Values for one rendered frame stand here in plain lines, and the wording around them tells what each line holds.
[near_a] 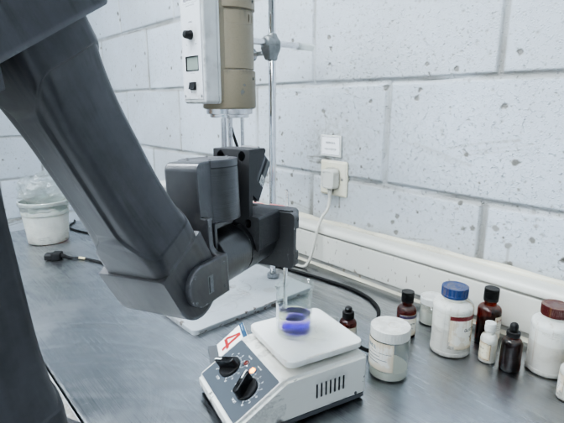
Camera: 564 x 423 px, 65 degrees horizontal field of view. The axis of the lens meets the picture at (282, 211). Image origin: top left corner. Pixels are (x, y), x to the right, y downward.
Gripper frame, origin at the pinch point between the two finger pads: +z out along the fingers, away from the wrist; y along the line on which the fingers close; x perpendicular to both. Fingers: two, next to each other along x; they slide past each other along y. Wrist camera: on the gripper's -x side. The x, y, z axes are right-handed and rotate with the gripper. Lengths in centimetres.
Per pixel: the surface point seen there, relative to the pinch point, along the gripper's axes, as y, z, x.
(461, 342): -22.9, 17.7, 21.3
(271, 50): 18.1, 31.5, -26.1
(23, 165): 207, 108, 17
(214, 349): 14.1, 2.9, 24.4
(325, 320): -4.3, 4.9, 15.9
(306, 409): -6.0, -6.2, 23.2
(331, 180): 9.7, 47.4, 1.9
